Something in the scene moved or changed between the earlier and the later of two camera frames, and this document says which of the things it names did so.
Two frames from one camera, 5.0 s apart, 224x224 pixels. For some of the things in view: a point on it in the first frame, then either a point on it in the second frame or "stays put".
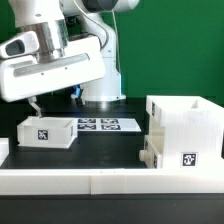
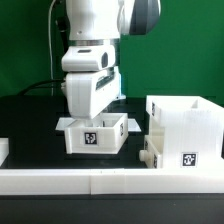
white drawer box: x=47 y=132 → x=103 y=133
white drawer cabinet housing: x=190 y=129 stays put
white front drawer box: x=150 y=154 stays put
